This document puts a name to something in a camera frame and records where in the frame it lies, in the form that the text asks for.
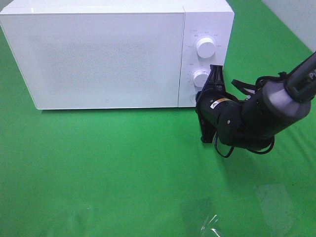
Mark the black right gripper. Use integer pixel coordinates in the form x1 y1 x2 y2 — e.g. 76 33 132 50
196 65 238 144

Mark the white timer knob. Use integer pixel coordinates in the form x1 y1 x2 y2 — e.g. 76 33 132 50
193 69 210 88

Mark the round door release button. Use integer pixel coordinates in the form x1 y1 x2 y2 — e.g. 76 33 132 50
190 94 196 105

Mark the white microwave door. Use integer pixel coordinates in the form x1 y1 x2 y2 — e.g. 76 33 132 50
0 13 184 110

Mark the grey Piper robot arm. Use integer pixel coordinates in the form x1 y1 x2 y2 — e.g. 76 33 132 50
196 54 316 154

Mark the white upper power knob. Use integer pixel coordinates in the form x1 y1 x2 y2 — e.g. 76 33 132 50
196 37 216 59

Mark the white microwave oven body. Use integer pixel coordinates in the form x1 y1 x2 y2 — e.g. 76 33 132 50
0 0 234 107

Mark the clear tape strip front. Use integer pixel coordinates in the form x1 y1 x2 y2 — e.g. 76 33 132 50
199 214 222 237

